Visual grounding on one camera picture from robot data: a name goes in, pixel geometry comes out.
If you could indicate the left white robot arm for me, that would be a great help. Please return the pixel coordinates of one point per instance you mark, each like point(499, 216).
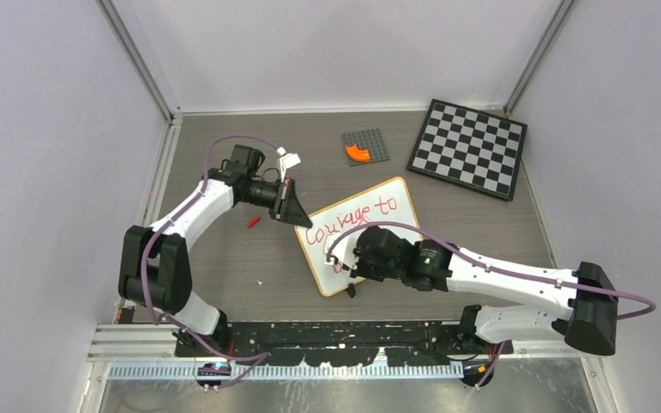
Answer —
point(155, 270)

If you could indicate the orange curved block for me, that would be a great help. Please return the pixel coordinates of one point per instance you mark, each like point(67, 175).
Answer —
point(357, 154)

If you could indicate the black white chessboard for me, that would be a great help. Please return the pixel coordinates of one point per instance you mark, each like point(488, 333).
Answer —
point(469, 148)

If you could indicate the white slotted cable duct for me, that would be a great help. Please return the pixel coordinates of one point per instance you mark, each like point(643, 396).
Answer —
point(185, 370)

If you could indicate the red marker cap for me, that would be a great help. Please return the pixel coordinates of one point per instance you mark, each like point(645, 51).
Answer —
point(254, 221)

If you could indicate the yellow framed whiteboard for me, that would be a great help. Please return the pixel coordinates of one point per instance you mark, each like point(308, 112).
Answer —
point(387, 201)

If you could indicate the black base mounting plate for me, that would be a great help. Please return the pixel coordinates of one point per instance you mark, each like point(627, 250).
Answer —
point(349, 344)

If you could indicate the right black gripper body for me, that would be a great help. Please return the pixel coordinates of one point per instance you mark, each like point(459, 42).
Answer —
point(367, 268)

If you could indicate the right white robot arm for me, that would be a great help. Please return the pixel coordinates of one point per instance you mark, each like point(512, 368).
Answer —
point(575, 306)

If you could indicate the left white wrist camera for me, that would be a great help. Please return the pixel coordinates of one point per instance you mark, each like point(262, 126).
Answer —
point(285, 161)

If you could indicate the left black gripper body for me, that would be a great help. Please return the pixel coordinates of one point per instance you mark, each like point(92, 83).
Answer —
point(281, 200)

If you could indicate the grey lego baseplate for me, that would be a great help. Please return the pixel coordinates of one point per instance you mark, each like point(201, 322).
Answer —
point(371, 139)

